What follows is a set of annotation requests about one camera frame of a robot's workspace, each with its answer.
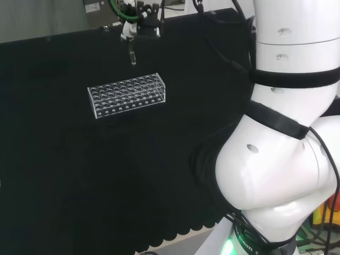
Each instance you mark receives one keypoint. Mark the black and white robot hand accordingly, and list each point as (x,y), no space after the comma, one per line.
(140,22)

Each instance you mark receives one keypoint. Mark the black bench cloth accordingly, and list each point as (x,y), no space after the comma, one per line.
(106,138)

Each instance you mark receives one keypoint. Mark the clear glass test tube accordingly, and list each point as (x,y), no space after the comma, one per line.
(132,54)

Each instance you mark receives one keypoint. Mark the clear plastic test tube rack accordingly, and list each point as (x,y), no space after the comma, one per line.
(127,97)

